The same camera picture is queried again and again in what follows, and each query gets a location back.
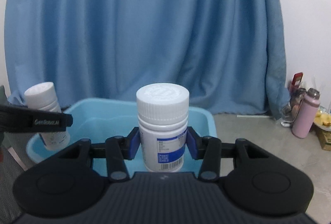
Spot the pink thermos bottle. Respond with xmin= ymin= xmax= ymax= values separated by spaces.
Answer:
xmin=292 ymin=88 xmax=320 ymax=139

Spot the light blue plastic bin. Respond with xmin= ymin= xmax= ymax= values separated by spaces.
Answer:
xmin=26 ymin=98 xmax=217 ymax=177

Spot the red white box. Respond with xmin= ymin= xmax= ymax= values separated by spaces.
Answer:
xmin=288 ymin=72 xmax=303 ymax=95

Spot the white pill bottle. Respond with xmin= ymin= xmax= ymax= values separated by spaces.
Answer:
xmin=136 ymin=83 xmax=190 ymax=172
xmin=24 ymin=82 xmax=70 ymax=151

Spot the blue curtain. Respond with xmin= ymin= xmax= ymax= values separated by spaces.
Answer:
xmin=5 ymin=0 xmax=289 ymax=117

